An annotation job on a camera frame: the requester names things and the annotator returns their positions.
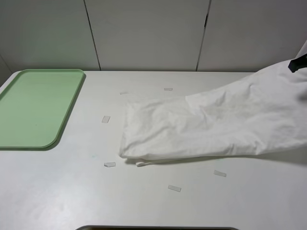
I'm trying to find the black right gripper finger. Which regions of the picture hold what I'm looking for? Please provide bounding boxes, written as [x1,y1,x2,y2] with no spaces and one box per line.
[288,54,307,73]

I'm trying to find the white short sleeve t-shirt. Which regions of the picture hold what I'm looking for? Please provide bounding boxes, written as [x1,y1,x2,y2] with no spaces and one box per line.
[118,57,307,168]

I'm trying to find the green plastic tray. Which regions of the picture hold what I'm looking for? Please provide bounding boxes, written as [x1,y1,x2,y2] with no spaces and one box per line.
[0,69,85,150]

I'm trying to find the clear tape piece front right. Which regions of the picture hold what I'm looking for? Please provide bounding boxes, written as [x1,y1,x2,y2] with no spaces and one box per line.
[213,170,227,177]

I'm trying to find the clear tape piece front middle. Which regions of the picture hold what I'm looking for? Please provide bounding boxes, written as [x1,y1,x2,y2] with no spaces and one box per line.
[168,185,181,192]

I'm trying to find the clear tape piece left middle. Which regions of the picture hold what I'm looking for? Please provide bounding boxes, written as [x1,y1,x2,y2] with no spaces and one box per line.
[102,115,110,123]

